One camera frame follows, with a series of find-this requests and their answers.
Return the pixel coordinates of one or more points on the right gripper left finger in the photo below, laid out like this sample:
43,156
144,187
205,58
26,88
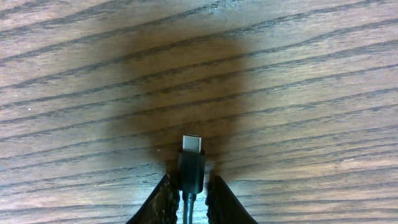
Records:
162,204

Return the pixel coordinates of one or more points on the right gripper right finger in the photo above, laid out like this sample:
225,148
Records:
223,206

